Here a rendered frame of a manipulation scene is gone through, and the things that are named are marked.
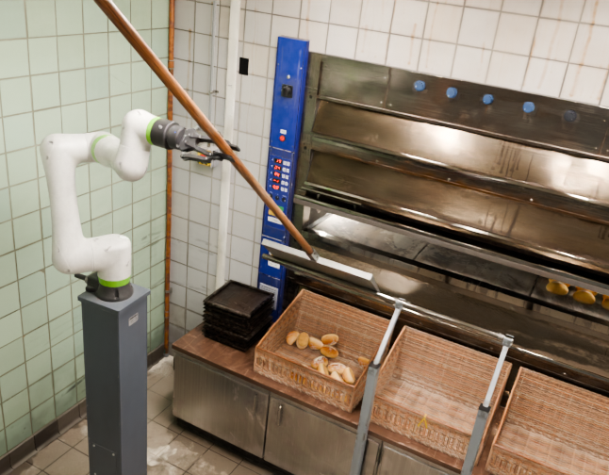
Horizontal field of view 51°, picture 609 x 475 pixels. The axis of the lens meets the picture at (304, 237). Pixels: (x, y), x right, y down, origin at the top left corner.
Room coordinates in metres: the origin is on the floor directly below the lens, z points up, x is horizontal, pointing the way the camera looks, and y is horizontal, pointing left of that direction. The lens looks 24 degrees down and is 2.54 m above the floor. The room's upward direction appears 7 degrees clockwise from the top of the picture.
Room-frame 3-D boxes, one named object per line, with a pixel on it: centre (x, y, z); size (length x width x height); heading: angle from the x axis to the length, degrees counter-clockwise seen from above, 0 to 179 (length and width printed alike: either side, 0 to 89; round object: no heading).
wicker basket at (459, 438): (2.46, -0.71, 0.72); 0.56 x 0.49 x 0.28; 65
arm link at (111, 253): (2.20, 0.75, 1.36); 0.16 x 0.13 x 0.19; 121
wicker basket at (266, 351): (2.72, -0.17, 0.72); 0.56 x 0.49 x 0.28; 64
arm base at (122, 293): (2.23, 0.79, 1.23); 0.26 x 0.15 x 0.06; 69
